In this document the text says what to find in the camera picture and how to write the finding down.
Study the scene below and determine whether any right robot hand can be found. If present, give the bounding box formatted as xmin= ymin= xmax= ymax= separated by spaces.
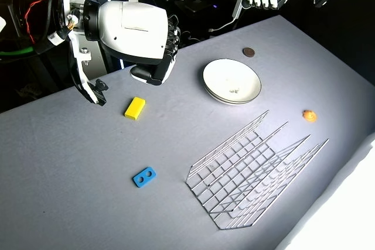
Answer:
xmin=83 ymin=0 xmax=182 ymax=87

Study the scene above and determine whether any white plate with dark print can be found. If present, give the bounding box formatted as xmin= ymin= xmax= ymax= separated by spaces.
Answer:
xmin=202 ymin=58 xmax=262 ymax=103

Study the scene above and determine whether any white plate with black rim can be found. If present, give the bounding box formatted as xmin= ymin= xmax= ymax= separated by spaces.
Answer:
xmin=204 ymin=84 xmax=259 ymax=106

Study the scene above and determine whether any yellow rectangular block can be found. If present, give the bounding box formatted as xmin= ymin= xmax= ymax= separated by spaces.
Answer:
xmin=124 ymin=96 xmax=146 ymax=121

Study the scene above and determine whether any orange swirl cookie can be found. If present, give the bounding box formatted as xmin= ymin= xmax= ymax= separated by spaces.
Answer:
xmin=302 ymin=109 xmax=318 ymax=124

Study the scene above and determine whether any blue block with two holes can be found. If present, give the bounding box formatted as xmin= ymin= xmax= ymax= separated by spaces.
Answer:
xmin=132 ymin=167 xmax=157 ymax=189

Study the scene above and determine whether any silver adapter with white cable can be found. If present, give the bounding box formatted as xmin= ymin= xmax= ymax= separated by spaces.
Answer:
xmin=209 ymin=0 xmax=247 ymax=33

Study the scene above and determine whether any silver wire plate rack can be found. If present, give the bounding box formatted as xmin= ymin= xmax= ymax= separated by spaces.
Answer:
xmin=184 ymin=110 xmax=330 ymax=230

